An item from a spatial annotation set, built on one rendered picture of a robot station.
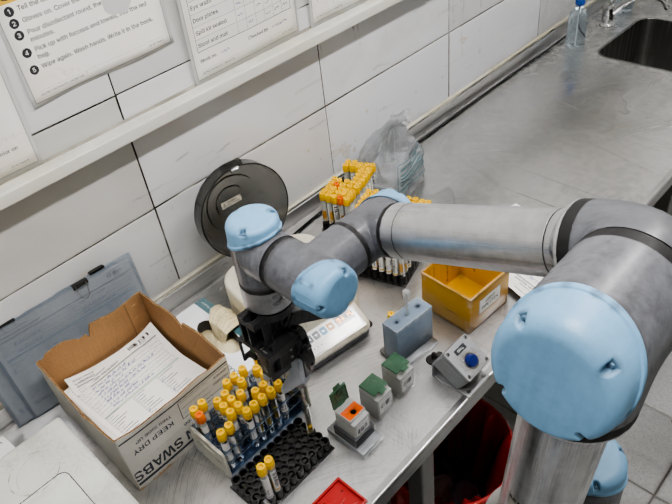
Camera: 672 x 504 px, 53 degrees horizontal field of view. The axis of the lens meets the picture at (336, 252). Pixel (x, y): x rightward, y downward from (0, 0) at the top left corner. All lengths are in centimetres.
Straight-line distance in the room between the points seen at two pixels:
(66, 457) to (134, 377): 41
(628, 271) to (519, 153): 141
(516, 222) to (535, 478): 26
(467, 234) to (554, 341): 26
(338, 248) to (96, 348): 72
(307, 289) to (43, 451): 44
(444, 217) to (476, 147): 121
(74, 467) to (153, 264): 63
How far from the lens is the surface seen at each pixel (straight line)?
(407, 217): 83
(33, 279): 138
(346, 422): 121
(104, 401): 137
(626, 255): 59
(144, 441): 123
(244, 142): 155
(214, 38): 143
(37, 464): 102
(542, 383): 56
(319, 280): 81
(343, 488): 121
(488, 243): 75
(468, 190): 181
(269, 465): 114
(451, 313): 142
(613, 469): 96
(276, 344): 101
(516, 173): 188
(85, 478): 97
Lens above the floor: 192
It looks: 40 degrees down
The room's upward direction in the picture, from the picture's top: 8 degrees counter-clockwise
